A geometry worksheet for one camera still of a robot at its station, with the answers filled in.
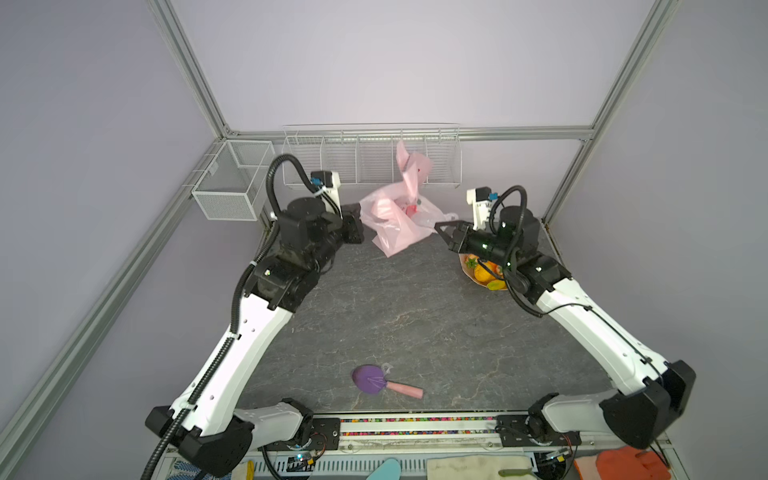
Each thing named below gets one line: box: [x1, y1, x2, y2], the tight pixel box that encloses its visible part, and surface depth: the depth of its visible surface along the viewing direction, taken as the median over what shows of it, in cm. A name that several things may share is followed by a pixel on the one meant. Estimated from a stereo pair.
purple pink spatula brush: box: [352, 364, 424, 399], surface depth 82 cm
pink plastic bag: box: [359, 140, 459, 258], surface depth 65 cm
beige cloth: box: [426, 455, 538, 480], surface depth 71 cm
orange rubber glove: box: [596, 446, 672, 480], surface depth 69 cm
